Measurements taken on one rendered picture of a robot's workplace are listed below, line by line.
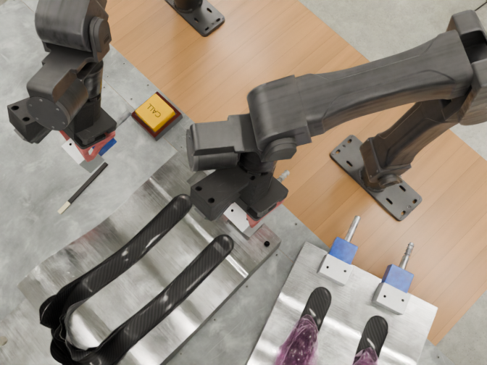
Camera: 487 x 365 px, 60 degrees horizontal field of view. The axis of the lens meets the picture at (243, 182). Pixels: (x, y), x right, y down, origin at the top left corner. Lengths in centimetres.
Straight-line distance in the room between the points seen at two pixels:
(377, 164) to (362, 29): 140
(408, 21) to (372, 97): 171
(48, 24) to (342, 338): 66
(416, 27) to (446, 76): 168
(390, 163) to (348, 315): 28
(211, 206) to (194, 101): 46
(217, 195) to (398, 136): 30
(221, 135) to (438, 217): 55
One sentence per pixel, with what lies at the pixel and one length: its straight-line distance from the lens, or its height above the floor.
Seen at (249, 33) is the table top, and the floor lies 80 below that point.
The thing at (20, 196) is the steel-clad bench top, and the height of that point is 80.
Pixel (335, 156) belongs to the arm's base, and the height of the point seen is 81.
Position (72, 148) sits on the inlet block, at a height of 96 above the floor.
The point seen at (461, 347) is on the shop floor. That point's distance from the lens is 182.
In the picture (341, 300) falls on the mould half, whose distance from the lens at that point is 81.
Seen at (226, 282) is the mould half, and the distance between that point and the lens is 77.
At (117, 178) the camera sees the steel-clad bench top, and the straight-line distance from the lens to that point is 94.
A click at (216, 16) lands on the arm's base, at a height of 81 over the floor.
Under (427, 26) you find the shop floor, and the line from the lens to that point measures 221.
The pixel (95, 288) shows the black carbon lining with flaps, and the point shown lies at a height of 92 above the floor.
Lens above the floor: 165
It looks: 73 degrees down
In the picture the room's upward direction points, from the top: 4 degrees counter-clockwise
